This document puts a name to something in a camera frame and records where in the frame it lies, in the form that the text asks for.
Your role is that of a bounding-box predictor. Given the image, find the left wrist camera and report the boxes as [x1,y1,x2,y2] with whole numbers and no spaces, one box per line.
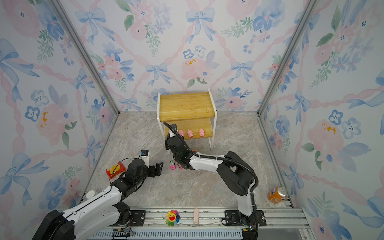
[139,150,150,167]

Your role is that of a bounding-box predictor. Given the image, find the pink eraser block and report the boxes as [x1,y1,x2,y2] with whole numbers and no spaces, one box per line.
[194,208,200,225]

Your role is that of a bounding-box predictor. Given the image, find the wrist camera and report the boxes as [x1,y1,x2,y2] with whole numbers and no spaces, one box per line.
[139,150,150,167]
[167,124,178,139]

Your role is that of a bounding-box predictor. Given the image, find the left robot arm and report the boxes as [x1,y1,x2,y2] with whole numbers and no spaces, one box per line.
[33,159,164,240]

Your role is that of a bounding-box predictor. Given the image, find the colourful smiling flower plush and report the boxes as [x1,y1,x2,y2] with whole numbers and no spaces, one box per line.
[165,210,180,227]

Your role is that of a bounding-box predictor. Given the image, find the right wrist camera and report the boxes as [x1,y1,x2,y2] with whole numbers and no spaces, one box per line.
[167,124,178,139]

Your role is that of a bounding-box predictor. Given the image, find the wooden two-tier shelf white frame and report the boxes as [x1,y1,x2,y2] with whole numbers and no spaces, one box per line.
[157,90,218,150]

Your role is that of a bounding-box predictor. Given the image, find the white cap pill bottle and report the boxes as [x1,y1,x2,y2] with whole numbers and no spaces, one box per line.
[85,190,96,200]

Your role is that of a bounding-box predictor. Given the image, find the red snack packet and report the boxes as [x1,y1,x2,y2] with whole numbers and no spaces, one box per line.
[106,161,126,180]

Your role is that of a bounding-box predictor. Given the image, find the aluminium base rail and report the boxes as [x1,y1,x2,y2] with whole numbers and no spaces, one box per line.
[91,206,315,240]

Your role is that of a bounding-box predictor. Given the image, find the orange drink can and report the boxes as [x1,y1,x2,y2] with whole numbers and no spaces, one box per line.
[268,186,289,204]

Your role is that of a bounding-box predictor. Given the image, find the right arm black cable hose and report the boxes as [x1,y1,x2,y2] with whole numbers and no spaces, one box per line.
[162,121,259,196]

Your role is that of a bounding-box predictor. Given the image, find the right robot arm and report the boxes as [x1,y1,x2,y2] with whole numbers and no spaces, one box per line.
[165,136,259,226]

